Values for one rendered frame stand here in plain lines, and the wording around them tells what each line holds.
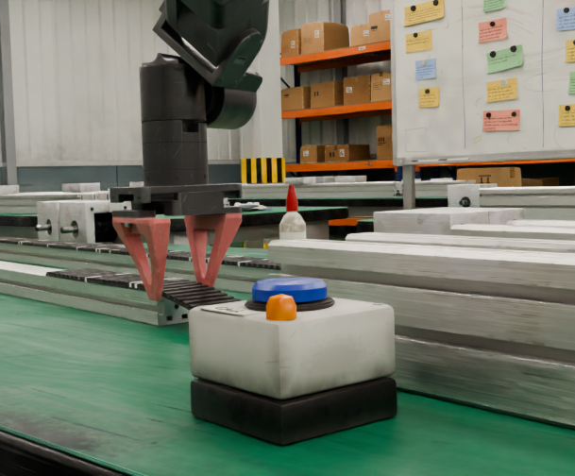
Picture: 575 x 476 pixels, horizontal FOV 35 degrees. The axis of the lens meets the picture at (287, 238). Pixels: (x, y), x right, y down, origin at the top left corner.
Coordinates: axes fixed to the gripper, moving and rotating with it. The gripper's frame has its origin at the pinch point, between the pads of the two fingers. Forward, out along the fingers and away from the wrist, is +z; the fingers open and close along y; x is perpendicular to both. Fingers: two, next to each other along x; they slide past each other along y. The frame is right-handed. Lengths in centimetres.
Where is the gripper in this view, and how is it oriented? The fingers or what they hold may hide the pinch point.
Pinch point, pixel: (179, 288)
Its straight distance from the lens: 81.7
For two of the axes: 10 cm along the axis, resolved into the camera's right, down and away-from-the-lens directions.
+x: -6.3, -0.4, 7.8
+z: 0.3, 10.0, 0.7
